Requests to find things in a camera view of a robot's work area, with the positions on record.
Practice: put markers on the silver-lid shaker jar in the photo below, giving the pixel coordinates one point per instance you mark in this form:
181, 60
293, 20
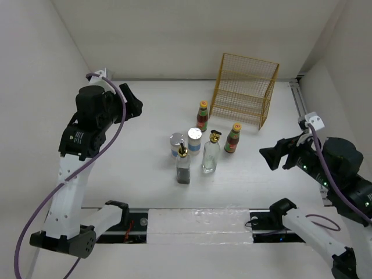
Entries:
194, 140
175, 143

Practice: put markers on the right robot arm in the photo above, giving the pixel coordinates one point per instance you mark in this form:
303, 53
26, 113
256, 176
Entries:
336, 167

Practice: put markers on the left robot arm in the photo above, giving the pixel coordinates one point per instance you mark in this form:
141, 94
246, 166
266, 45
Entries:
82, 140

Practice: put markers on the yellow wire rack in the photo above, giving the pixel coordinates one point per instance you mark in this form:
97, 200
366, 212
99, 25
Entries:
243, 89

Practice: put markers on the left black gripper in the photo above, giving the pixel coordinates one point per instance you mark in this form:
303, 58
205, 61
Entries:
132, 106

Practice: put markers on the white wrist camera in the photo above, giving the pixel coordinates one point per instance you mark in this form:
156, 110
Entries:
311, 119
96, 79

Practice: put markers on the sauce bottle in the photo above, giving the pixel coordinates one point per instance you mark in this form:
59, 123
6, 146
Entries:
233, 138
202, 116

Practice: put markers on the dark soy bottle gold spout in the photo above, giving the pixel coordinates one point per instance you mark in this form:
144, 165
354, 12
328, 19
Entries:
183, 163

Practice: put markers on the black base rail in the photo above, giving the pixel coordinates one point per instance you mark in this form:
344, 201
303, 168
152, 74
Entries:
226, 226

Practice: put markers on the aluminium side rail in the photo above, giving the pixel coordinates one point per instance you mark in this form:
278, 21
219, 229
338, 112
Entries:
298, 98

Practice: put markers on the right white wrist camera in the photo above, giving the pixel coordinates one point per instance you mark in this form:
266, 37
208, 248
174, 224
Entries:
311, 119

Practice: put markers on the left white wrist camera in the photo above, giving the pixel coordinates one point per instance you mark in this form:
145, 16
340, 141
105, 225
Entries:
96, 79

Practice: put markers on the clear oil bottle gold spout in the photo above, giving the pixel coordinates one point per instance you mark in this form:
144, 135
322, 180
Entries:
211, 152

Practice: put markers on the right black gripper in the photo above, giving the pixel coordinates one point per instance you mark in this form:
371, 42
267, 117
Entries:
283, 146

